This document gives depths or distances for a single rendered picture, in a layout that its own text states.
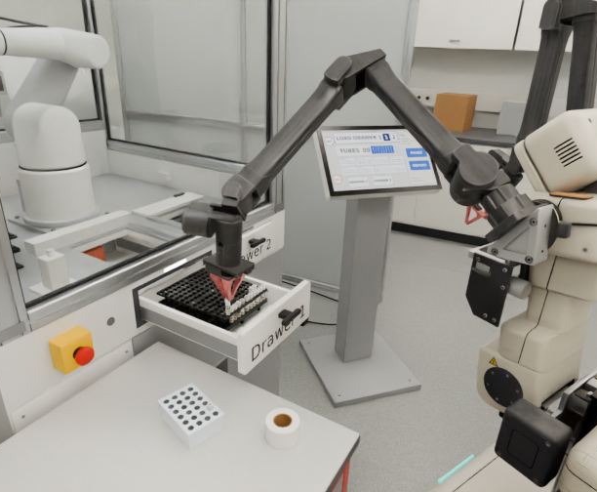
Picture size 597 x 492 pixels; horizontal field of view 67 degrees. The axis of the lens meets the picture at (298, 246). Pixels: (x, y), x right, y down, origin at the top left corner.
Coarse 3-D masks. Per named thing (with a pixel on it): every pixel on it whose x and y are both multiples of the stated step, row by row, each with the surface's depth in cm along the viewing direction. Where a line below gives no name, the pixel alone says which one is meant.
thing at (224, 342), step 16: (192, 272) 130; (160, 288) 120; (272, 288) 121; (144, 304) 112; (160, 304) 110; (272, 304) 122; (160, 320) 110; (176, 320) 107; (192, 320) 104; (192, 336) 106; (208, 336) 103; (224, 336) 100; (224, 352) 102
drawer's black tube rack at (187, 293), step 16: (208, 272) 125; (176, 288) 116; (192, 288) 117; (208, 288) 117; (240, 288) 119; (176, 304) 115; (192, 304) 110; (208, 304) 110; (224, 304) 111; (208, 320) 108; (240, 320) 110
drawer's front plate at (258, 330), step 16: (304, 288) 115; (288, 304) 109; (304, 304) 117; (256, 320) 99; (272, 320) 104; (240, 336) 95; (256, 336) 99; (240, 352) 96; (256, 352) 100; (240, 368) 98
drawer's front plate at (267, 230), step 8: (264, 224) 154; (272, 224) 155; (248, 232) 146; (256, 232) 148; (264, 232) 152; (272, 232) 157; (248, 240) 145; (272, 240) 158; (248, 248) 146; (256, 248) 150; (264, 248) 155; (272, 248) 159; (248, 256) 147
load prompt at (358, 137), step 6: (360, 132) 188; (366, 132) 189; (372, 132) 190; (378, 132) 191; (384, 132) 192; (390, 132) 192; (396, 132) 193; (336, 138) 184; (342, 138) 185; (348, 138) 186; (354, 138) 186; (360, 138) 187; (366, 138) 188; (372, 138) 189; (378, 138) 190; (384, 138) 191; (390, 138) 191; (396, 138) 192
